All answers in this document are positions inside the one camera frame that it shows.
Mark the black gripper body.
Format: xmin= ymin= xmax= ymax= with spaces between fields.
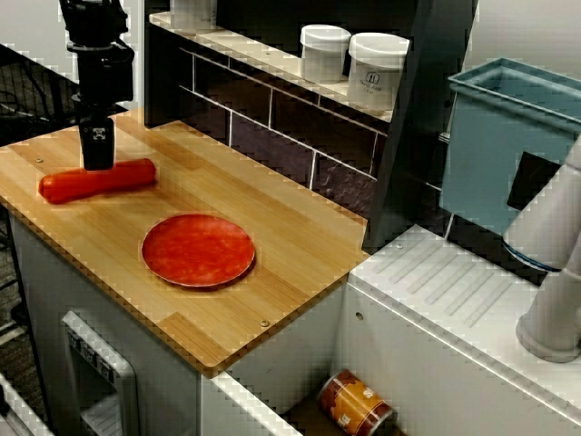
xmin=66 ymin=41 xmax=136 ymax=124

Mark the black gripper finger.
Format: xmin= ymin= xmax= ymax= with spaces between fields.
xmin=79 ymin=115 xmax=115 ymax=172

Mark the red toy sausage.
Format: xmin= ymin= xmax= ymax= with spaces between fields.
xmin=37 ymin=158 xmax=157 ymax=205

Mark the red round plate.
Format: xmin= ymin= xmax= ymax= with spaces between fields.
xmin=140 ymin=213 xmax=257 ymax=288

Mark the white toy kitchen cabinet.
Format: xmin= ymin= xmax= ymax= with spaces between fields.
xmin=8 ymin=208 xmax=346 ymax=436

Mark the light wooden shelf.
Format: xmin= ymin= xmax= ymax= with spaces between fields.
xmin=149 ymin=11 xmax=396 ymax=124

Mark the dark tile backsplash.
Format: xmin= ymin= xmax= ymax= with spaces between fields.
xmin=179 ymin=45 xmax=387 ymax=219

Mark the white toy oven door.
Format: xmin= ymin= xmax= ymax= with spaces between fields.
xmin=61 ymin=310 xmax=140 ymax=436

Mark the plain white plastic jar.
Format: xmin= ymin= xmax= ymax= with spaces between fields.
xmin=300 ymin=24 xmax=352 ymax=84

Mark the black toy kitchen hutch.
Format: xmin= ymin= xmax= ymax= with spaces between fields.
xmin=143 ymin=0 xmax=480 ymax=256

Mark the orange soup can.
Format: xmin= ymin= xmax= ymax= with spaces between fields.
xmin=316 ymin=369 xmax=394 ymax=436

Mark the white toy sink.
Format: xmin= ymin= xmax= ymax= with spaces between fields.
xmin=202 ymin=224 xmax=581 ymax=436

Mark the teal plastic bin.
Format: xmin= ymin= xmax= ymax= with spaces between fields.
xmin=438 ymin=56 xmax=581 ymax=237

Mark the grey toy faucet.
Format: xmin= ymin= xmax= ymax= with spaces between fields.
xmin=502 ymin=135 xmax=581 ymax=363

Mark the black wire mesh rack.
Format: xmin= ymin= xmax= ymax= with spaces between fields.
xmin=0 ymin=43 xmax=131 ymax=149

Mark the aluminium frame rail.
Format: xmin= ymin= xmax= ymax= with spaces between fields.
xmin=0 ymin=372 xmax=54 ymax=436

